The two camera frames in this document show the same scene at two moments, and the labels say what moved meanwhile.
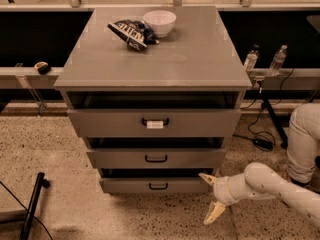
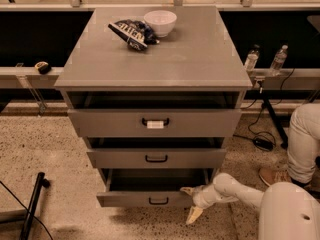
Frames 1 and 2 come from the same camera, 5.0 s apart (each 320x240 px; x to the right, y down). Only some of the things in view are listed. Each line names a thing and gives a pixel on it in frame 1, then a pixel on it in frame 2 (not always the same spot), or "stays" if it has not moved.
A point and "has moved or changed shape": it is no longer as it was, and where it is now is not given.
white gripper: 221,190 → 201,199
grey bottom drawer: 155,185 has moved or changed shape
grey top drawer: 155,122 stays
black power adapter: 263,143 stays
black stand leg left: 41,182 stays
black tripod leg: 268,105 stays
